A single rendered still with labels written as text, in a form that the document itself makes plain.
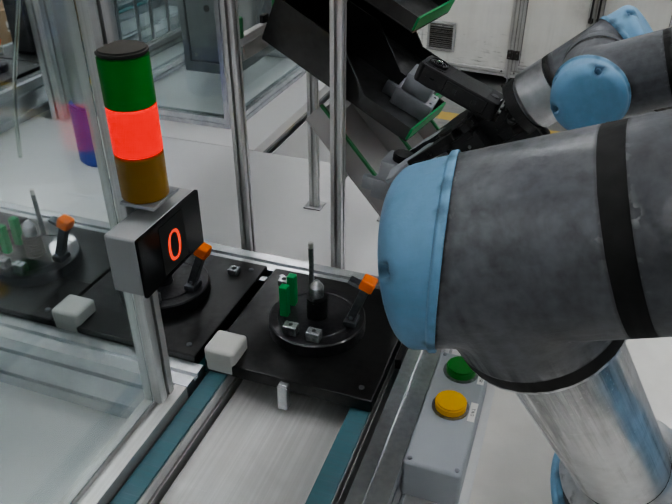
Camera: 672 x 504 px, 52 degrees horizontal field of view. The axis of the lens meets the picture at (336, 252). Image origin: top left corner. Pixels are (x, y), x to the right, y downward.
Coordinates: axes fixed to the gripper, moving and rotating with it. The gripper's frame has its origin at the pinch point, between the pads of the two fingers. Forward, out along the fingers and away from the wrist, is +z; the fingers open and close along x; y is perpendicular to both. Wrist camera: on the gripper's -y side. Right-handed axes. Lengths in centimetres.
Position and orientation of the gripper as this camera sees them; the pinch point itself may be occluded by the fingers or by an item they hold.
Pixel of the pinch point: (397, 165)
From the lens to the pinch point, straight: 97.8
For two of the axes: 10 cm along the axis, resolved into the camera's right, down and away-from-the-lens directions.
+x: 4.0, -4.8, 7.8
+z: -6.9, 4.0, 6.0
